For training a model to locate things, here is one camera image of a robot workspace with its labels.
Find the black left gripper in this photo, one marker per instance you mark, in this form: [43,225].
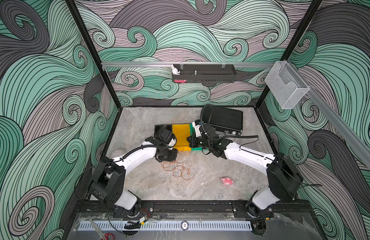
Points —
[172,158]

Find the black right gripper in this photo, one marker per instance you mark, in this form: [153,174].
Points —
[192,142]

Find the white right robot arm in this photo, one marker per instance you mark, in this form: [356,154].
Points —
[283,177]

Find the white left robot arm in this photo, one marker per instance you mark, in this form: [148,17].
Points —
[107,181]

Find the green plastic bin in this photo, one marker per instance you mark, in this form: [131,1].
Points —
[204,137]

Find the yellow plastic bin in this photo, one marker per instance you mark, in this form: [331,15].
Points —
[182,132]

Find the black plastic bin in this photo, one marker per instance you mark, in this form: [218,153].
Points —
[164,132]

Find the black ribbed carrying case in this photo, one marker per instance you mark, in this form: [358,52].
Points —
[224,120]

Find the pink crumpled object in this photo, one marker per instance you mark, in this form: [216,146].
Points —
[227,181]

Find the small white figurine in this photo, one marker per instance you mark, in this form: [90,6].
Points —
[175,71]

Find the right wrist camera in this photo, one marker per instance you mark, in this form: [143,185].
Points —
[196,126]

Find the black wall shelf tray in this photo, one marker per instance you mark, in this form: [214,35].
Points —
[206,74]

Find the white slotted cable duct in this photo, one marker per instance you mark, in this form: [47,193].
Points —
[186,225]

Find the aluminium wall rail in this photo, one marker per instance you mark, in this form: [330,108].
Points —
[159,64]

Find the red handled scissors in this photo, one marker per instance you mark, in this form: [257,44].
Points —
[103,236]

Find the clear acrylic wall holder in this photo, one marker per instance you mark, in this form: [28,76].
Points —
[286,84]

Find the black corner frame post left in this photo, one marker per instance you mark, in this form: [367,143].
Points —
[92,50]

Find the black corner frame post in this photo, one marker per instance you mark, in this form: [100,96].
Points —
[92,50]
[298,35]

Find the black corner frame post right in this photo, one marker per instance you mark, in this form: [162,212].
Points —
[298,35]

